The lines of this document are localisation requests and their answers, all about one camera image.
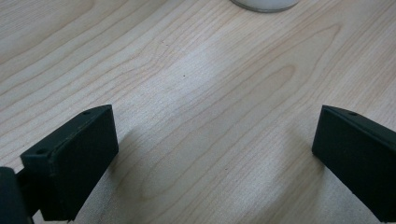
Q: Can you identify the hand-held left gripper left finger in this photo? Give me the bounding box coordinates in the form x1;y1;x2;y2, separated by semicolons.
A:
20;104;120;223

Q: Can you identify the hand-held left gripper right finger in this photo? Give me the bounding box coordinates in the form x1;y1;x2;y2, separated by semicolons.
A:
312;105;396;223

